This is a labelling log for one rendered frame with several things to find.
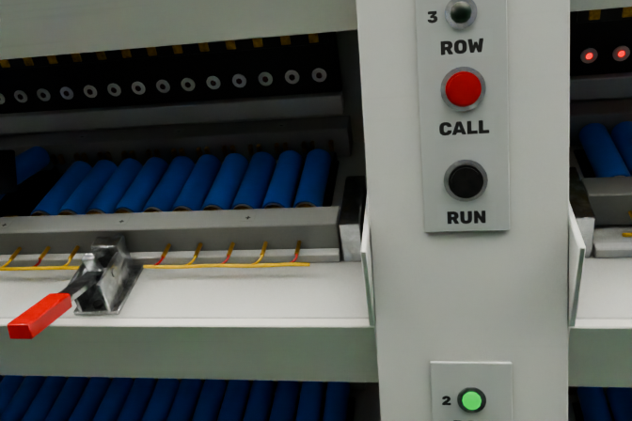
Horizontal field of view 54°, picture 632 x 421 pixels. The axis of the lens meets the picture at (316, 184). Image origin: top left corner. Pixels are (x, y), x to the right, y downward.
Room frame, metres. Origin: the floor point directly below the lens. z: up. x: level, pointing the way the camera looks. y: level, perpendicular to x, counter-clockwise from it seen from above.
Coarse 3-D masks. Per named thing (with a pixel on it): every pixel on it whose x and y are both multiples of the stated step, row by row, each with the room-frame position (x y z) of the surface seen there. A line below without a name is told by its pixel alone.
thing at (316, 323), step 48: (288, 96) 0.47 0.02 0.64; (336, 96) 0.46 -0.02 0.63; (336, 192) 0.41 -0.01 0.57; (0, 288) 0.37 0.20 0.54; (48, 288) 0.36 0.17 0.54; (144, 288) 0.35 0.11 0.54; (192, 288) 0.34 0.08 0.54; (240, 288) 0.34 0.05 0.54; (288, 288) 0.33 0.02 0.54; (336, 288) 0.33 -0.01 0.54; (0, 336) 0.34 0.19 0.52; (48, 336) 0.33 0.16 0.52; (96, 336) 0.33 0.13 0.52; (144, 336) 0.32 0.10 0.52; (192, 336) 0.32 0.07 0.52; (240, 336) 0.31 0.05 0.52; (288, 336) 0.31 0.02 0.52; (336, 336) 0.30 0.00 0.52
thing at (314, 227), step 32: (0, 224) 0.39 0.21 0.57; (32, 224) 0.39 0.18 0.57; (64, 224) 0.38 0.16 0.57; (96, 224) 0.38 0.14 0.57; (128, 224) 0.37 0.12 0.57; (160, 224) 0.37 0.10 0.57; (192, 224) 0.36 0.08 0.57; (224, 224) 0.36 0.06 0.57; (256, 224) 0.35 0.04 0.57; (288, 224) 0.35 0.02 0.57; (320, 224) 0.34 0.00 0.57
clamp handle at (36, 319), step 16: (96, 272) 0.34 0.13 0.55; (64, 288) 0.31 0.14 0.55; (80, 288) 0.31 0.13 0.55; (48, 304) 0.29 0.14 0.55; (64, 304) 0.30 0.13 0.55; (16, 320) 0.27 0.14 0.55; (32, 320) 0.27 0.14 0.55; (48, 320) 0.28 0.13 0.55; (16, 336) 0.27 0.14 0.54; (32, 336) 0.27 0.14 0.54
